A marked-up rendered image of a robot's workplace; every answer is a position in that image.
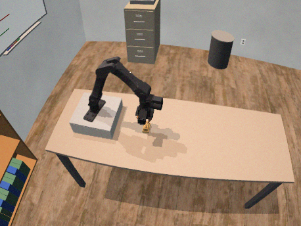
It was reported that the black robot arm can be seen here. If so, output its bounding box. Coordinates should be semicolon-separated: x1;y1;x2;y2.
83;56;163;125

